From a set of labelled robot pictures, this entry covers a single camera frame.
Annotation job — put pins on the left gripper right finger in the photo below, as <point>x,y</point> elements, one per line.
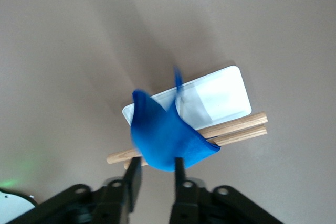
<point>181,195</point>

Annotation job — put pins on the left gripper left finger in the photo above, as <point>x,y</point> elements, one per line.
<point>132,176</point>

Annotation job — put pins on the blue microfibre towel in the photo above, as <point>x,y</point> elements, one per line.
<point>165,134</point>

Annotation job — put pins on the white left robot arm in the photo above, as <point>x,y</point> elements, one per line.
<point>13,205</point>

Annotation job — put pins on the wooden rack rod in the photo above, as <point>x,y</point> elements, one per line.
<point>236,122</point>
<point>241,134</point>

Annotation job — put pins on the white rack base plate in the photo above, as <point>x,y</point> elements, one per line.
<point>225,95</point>

